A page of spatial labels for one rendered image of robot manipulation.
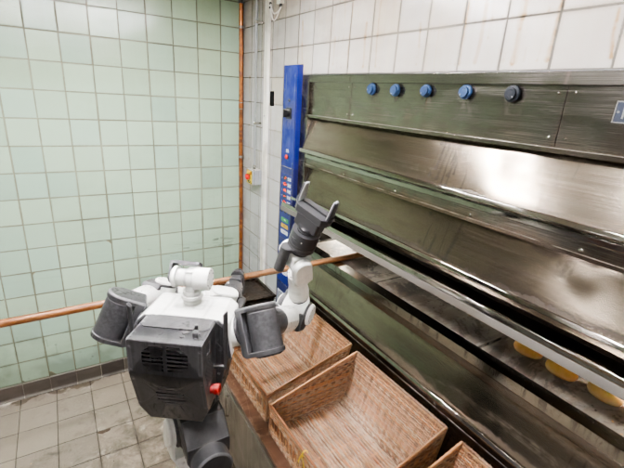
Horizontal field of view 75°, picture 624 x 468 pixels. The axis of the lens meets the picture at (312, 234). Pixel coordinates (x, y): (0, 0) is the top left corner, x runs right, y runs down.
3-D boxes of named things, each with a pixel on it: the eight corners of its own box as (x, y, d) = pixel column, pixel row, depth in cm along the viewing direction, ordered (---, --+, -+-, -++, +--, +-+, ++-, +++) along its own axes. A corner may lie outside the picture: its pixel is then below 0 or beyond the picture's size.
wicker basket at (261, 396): (293, 334, 253) (296, 295, 244) (349, 389, 209) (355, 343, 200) (219, 357, 228) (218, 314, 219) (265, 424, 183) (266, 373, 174)
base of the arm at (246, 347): (291, 348, 123) (280, 354, 112) (251, 357, 125) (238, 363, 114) (280, 300, 126) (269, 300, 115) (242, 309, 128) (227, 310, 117)
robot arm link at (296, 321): (307, 334, 147) (288, 343, 126) (276, 321, 151) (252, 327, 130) (318, 304, 148) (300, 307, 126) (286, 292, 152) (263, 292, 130)
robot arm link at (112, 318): (136, 331, 131) (115, 344, 117) (110, 319, 131) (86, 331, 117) (149, 297, 130) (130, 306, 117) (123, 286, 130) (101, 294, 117)
